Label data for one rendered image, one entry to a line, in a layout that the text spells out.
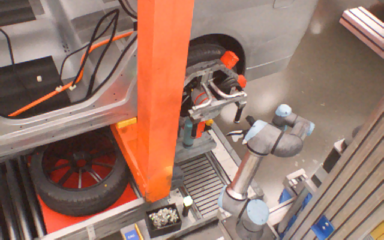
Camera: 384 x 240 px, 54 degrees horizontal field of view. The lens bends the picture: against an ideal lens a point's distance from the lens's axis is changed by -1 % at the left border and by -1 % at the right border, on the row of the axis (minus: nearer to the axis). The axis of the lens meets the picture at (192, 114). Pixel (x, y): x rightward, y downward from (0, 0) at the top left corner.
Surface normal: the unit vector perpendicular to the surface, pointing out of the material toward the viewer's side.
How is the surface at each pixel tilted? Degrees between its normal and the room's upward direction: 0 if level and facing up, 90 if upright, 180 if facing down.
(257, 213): 7
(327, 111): 0
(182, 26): 90
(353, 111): 0
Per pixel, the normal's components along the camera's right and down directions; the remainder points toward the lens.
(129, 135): 0.11, -0.65
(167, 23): 0.46, 0.70
